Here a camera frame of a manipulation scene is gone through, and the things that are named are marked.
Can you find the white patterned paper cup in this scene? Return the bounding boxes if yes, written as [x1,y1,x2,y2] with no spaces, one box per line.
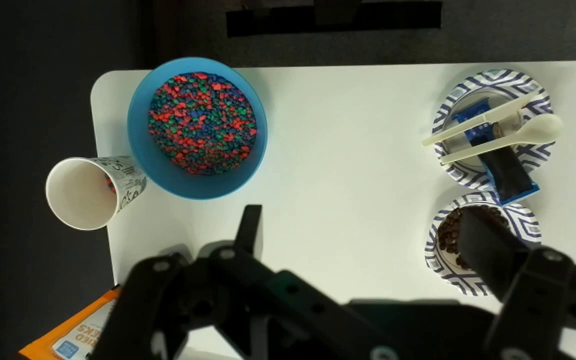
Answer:
[43,156,147,231]

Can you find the white plastic knife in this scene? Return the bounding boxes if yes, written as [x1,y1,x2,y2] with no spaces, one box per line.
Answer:
[423,93,535,147]

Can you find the black object in blue wrapper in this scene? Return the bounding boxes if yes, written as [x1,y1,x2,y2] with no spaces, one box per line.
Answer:
[466,124,538,204]

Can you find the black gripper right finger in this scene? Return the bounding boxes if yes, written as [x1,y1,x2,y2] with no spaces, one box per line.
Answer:
[458,208,576,360]

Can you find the blue patterned bowl, brown pieces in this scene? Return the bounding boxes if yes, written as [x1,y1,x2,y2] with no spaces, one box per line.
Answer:
[423,193,541,297]

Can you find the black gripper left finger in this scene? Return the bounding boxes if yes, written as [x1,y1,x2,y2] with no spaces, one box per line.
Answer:
[90,204,368,360]

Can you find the white plastic spoon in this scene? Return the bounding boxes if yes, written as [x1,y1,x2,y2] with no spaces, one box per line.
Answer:
[439,115,564,164]

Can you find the orange box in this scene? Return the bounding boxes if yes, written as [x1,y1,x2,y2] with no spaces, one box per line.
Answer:
[17,289,119,360]

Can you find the blue bowl of colourful beads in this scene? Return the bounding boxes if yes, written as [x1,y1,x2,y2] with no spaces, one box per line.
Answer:
[127,56,267,201]

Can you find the blue patterned plate with cutlery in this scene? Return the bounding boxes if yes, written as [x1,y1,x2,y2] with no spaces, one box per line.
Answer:
[430,69,555,190]

